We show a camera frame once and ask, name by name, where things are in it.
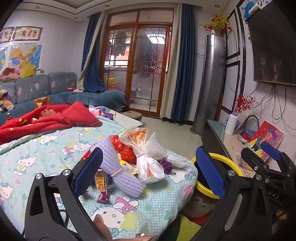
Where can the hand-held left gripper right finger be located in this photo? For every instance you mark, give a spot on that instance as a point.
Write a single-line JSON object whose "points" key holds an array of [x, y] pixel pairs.
{"points": [[210, 171]]}

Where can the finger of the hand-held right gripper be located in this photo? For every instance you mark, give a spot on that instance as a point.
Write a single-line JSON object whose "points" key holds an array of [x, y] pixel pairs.
{"points": [[251, 156], [270, 149]]}

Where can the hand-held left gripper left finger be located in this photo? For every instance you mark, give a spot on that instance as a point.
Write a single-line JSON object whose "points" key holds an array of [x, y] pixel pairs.
{"points": [[89, 171]]}

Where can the red snack packet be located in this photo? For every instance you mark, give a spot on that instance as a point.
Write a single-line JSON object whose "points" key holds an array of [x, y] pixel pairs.
{"points": [[86, 154]]}

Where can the purple yellow snack packet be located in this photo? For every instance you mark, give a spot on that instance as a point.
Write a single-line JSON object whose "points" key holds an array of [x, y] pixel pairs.
{"points": [[103, 185]]}

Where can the yellow rimmed black trash bin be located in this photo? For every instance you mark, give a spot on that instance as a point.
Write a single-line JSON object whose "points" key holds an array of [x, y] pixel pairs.
{"points": [[229, 160]]}

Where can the purple foam fruit net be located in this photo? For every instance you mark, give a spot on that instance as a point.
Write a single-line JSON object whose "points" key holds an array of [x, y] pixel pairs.
{"points": [[120, 166]]}

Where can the yellow white wrapper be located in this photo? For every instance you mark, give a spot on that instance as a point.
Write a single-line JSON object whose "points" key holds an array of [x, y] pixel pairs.
{"points": [[129, 168]]}

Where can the red plastic wrapper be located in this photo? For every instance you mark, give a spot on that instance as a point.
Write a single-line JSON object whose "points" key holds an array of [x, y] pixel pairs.
{"points": [[127, 153]]}

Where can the purple candy wrapper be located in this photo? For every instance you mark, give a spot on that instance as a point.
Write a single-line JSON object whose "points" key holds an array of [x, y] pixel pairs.
{"points": [[166, 165]]}

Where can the white plastic bag orange print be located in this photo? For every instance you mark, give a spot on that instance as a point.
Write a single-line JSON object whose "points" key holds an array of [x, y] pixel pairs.
{"points": [[148, 166]]}

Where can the white foam fruit net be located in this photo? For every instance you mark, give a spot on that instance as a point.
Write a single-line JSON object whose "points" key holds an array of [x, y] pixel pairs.
{"points": [[155, 148]]}

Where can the person's right hand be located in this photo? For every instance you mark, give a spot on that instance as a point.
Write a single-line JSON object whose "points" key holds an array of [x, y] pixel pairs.
{"points": [[282, 214]]}

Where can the person's left hand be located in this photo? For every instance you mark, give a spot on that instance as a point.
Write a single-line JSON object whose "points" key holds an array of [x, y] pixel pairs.
{"points": [[100, 223]]}

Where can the clear bead organiser box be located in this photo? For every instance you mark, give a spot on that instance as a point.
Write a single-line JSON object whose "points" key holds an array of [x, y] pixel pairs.
{"points": [[242, 160]]}

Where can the colourful portrait painting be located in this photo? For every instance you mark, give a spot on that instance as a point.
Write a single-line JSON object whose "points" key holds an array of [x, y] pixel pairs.
{"points": [[270, 134]]}

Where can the small red object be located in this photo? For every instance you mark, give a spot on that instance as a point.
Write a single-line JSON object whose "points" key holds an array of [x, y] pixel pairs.
{"points": [[245, 136]]}

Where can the brown cartoon plush toy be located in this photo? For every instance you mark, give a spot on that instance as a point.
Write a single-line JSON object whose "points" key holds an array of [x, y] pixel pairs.
{"points": [[201, 204]]}

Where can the white ribbed vase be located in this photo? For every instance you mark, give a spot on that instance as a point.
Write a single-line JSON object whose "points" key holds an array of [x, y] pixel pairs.
{"points": [[230, 125]]}

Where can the black television cabinet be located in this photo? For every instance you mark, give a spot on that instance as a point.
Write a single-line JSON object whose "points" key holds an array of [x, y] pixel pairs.
{"points": [[215, 134]]}

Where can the red quilt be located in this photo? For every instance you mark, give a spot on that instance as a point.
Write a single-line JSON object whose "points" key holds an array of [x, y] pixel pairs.
{"points": [[69, 115]]}

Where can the purple bag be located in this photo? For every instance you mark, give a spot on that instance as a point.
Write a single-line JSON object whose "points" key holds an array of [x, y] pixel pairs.
{"points": [[106, 114]]}

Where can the white marble coffee table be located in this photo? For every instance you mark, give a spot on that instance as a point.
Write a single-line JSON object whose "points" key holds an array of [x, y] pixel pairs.
{"points": [[124, 120]]}

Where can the grey tower air conditioner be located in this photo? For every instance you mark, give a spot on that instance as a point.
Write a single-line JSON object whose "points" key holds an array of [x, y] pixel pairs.
{"points": [[208, 92]]}

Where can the gold gift bag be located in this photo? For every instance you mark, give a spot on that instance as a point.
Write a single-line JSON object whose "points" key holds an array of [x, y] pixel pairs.
{"points": [[42, 102]]}

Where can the beige curtain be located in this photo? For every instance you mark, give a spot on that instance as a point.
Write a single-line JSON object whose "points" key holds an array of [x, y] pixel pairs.
{"points": [[84, 74], [168, 92]]}

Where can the yellow cardboard box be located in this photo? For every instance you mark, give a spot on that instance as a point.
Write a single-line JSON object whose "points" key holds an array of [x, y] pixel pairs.
{"points": [[112, 83]]}

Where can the blue curtain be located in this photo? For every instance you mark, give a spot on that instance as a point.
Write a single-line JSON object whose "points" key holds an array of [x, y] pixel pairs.
{"points": [[183, 69], [92, 69]]}

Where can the blue grey sofa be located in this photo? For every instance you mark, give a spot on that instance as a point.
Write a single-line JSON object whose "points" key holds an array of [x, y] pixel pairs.
{"points": [[30, 88]]}

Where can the colourful patterned cloth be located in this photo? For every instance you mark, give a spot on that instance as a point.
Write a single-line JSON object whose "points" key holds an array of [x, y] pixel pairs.
{"points": [[5, 99]]}

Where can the wooden framed glass sliding door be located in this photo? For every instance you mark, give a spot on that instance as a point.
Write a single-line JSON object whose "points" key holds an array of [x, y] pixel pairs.
{"points": [[135, 69]]}

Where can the yellow pillow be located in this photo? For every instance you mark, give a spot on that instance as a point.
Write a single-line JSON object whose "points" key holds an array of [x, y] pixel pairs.
{"points": [[27, 70]]}

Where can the pile of clothes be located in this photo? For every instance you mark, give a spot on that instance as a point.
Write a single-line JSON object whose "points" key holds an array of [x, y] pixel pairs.
{"points": [[9, 73]]}

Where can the yellow and red artificial flowers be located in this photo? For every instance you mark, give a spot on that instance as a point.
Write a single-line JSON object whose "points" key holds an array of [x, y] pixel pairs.
{"points": [[217, 22]]}

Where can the white device on television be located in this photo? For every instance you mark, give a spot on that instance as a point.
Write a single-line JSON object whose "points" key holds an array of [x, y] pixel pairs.
{"points": [[256, 9]]}

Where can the black wall television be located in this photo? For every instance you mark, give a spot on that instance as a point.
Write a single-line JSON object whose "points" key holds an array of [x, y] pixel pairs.
{"points": [[272, 46]]}

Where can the colourful country wall map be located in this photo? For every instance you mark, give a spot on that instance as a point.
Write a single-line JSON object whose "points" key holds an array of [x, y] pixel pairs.
{"points": [[25, 55]]}

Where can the blue world wall map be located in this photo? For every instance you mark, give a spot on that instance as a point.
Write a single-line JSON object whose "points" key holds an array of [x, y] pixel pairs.
{"points": [[2, 59]]}

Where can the framed calligraphy wall picture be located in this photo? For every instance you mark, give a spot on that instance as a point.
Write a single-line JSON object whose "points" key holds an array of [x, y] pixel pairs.
{"points": [[29, 34], [7, 35]]}

